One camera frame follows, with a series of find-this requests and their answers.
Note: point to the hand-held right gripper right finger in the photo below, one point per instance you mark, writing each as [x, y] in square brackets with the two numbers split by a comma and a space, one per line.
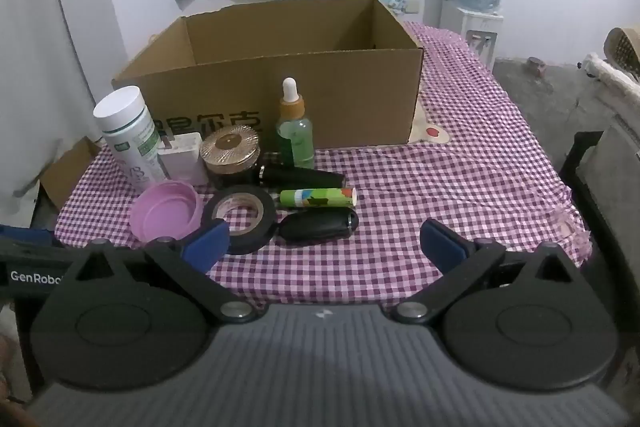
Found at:
[440, 244]

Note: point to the pink plastic bowl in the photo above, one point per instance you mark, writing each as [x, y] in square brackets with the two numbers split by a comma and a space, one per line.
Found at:
[165, 212]

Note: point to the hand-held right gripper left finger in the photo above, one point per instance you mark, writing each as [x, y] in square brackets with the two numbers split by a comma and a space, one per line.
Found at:
[207, 243]

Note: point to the black tape roll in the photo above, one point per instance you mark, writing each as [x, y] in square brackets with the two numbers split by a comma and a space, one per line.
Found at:
[250, 243]

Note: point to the beige patterned slipper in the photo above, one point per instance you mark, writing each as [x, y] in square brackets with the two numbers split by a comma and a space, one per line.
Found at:
[622, 52]

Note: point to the black key case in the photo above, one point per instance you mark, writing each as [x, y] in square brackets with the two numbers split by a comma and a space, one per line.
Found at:
[315, 228]

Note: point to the green tube with white cap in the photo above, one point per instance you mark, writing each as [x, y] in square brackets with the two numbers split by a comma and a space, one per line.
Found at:
[315, 198]

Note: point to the white charger plug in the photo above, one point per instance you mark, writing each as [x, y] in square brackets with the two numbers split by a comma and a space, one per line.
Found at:
[182, 162]

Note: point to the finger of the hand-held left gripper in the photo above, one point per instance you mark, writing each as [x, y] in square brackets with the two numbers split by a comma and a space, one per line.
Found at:
[25, 237]

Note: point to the black chair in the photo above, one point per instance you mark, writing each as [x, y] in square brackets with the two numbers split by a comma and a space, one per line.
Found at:
[582, 167]

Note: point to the white bottle with green label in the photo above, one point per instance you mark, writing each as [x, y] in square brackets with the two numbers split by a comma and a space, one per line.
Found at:
[127, 132]

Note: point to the green dropper bottle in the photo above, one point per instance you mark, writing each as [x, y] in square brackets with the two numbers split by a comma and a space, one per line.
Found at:
[295, 137]

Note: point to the dark jar with gold lid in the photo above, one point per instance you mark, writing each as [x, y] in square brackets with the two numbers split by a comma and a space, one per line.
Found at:
[230, 157]

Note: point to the brown cardboard box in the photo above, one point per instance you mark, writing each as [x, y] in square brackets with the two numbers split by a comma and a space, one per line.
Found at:
[350, 107]

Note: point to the white water dispenser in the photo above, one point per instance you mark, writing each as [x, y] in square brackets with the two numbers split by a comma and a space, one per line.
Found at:
[472, 27]

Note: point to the purple checked tablecloth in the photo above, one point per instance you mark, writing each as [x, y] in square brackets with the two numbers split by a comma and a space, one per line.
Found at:
[400, 187]

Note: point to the white fluffy cloth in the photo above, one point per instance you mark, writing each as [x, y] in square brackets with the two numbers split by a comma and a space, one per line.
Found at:
[607, 74]

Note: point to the white wall socket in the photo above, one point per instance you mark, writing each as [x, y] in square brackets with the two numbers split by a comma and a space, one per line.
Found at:
[413, 6]

